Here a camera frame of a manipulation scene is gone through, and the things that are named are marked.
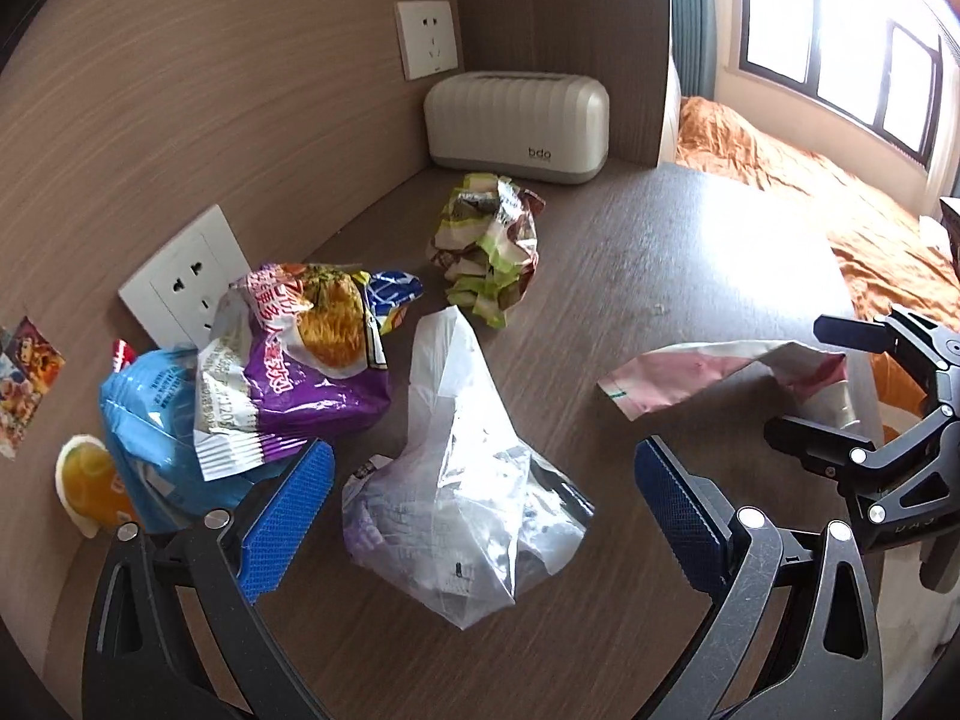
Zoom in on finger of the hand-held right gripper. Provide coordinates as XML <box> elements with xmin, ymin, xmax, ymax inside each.
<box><xmin>814</xmin><ymin>305</ymin><xmax>960</xmax><ymax>372</ymax></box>
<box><xmin>765</xmin><ymin>405</ymin><xmax>960</xmax><ymax>481</ymax></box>

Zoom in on large clear plastic bag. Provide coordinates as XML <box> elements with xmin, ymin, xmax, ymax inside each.
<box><xmin>343</xmin><ymin>306</ymin><xmax>596</xmax><ymax>629</ymax></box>

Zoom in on pink white wrapper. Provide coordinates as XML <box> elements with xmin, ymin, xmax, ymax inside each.
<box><xmin>598</xmin><ymin>340</ymin><xmax>860</xmax><ymax>425</ymax></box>

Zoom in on cream padded headboard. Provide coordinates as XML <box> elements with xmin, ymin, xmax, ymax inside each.
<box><xmin>658</xmin><ymin>60</ymin><xmax>682</xmax><ymax>166</ymax></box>

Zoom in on dark framed window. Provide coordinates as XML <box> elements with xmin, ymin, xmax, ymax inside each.
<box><xmin>739</xmin><ymin>0</ymin><xmax>960</xmax><ymax>170</ymax></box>

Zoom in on blue plastic packet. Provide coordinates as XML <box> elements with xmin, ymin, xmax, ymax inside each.
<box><xmin>100</xmin><ymin>345</ymin><xmax>301</xmax><ymax>533</ymax></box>

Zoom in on green crumpled wrapper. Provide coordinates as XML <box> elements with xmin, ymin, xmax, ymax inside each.
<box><xmin>427</xmin><ymin>172</ymin><xmax>547</xmax><ymax>329</ymax></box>

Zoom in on picture stickers strip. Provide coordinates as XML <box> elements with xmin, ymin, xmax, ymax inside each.
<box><xmin>0</xmin><ymin>315</ymin><xmax>67</xmax><ymax>460</ymax></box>

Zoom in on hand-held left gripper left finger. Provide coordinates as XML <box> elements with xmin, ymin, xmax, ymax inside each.
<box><xmin>82</xmin><ymin>436</ymin><xmax>336</xmax><ymax>720</ymax></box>

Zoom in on purple noodle packet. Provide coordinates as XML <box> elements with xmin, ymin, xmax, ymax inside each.
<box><xmin>193</xmin><ymin>262</ymin><xmax>425</xmax><ymax>482</ymax></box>

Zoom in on orange blanket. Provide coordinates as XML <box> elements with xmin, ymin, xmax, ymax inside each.
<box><xmin>675</xmin><ymin>96</ymin><xmax>960</xmax><ymax>443</ymax></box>

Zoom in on blue-grey curtain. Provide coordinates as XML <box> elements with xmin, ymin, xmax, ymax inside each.
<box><xmin>670</xmin><ymin>0</ymin><xmax>722</xmax><ymax>102</ymax></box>

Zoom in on cream ribbed tissue box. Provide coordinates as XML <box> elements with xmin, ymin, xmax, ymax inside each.
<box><xmin>424</xmin><ymin>71</ymin><xmax>610</xmax><ymax>186</ymax></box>

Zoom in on orange plastic cup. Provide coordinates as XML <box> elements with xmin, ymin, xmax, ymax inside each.
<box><xmin>55</xmin><ymin>433</ymin><xmax>140</xmax><ymax>539</ymax></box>

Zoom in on white wall socket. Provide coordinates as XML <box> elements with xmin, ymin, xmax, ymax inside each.
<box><xmin>395</xmin><ymin>0</ymin><xmax>458</xmax><ymax>81</ymax></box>
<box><xmin>118</xmin><ymin>204</ymin><xmax>252</xmax><ymax>350</ymax></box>

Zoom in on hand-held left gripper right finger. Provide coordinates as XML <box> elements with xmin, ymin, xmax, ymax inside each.
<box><xmin>634</xmin><ymin>435</ymin><xmax>886</xmax><ymax>720</ymax></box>

